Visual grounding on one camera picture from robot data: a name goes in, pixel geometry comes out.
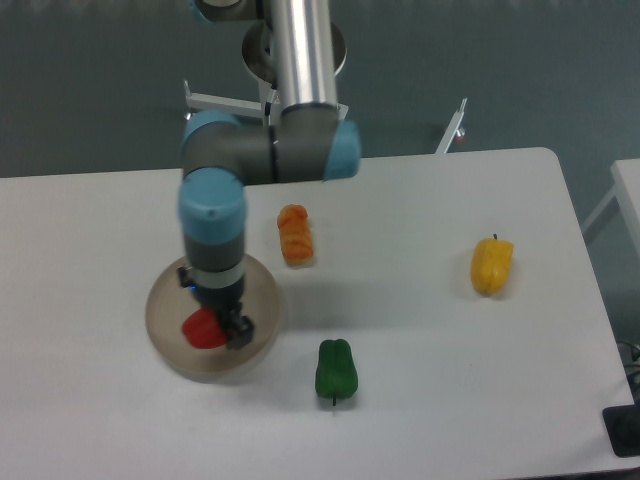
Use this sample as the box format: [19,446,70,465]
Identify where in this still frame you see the red bell pepper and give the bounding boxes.
[181,308,227,350]

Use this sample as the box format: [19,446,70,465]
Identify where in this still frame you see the yellow bell pepper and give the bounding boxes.
[470,234,514,296]

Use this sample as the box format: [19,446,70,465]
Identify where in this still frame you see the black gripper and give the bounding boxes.
[177,266,253,350]

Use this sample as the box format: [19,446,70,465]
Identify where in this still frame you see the green bell pepper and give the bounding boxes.
[314,339,359,406]

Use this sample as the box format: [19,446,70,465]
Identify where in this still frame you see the orange bread loaf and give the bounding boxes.
[277,204,315,267]

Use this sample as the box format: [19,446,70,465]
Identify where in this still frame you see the black box at edge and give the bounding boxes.
[602,404,639,458]

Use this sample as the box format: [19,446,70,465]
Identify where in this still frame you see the black cables at right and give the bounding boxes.
[615,339,640,406]

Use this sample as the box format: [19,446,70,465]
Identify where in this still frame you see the white side table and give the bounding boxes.
[580,158,639,252]

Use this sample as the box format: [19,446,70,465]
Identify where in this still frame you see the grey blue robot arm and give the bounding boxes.
[177,1,361,350]

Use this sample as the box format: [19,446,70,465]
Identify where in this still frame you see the beige round plate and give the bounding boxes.
[145,255,283,382]

